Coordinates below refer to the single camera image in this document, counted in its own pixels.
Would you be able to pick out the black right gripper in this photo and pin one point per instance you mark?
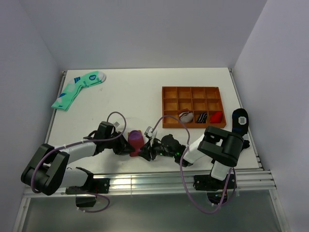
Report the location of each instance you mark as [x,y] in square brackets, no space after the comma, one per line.
[148,147]

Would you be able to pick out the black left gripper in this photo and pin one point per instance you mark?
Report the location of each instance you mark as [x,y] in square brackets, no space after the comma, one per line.
[123,147]

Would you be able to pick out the maroon purple orange sock pair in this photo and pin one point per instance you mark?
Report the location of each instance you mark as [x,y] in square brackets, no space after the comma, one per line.
[136,140]

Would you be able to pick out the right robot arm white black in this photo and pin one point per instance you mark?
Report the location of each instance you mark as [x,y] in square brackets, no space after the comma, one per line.
[221,147]

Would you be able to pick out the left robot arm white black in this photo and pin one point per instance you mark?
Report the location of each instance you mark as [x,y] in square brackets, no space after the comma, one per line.
[48,169]

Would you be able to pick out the rolled white maroon sock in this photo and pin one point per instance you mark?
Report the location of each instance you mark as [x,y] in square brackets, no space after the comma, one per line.
[186,116]

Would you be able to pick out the rolled black white striped sock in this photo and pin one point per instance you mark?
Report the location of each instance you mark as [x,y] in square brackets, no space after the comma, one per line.
[202,118]

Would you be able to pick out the orange compartment tray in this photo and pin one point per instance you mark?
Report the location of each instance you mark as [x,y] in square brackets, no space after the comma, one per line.
[197,100]

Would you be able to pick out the rolled red sock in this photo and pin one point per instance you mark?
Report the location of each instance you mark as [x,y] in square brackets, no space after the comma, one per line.
[216,117]

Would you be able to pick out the mint green sock pair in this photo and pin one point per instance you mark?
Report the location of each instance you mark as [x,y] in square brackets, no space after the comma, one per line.
[74,86]

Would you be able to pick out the black blue sock pair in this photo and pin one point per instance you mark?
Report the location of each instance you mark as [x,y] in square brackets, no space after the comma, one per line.
[240,125]

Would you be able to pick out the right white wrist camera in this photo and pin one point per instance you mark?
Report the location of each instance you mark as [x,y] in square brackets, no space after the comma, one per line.
[150,133]

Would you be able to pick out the aluminium table front rail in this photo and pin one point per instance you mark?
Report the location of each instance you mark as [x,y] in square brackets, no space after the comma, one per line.
[169,183]

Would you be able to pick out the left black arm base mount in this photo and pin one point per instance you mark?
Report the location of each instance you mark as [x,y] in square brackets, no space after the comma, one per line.
[95,187]

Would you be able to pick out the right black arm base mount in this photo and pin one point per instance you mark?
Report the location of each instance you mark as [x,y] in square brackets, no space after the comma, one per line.
[214,187]

